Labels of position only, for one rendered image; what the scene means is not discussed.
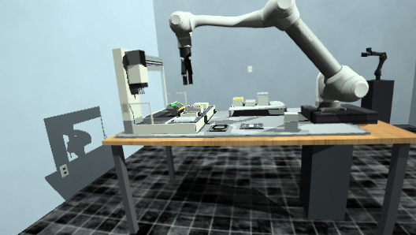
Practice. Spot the white ready key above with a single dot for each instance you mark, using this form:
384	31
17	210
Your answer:
290	122

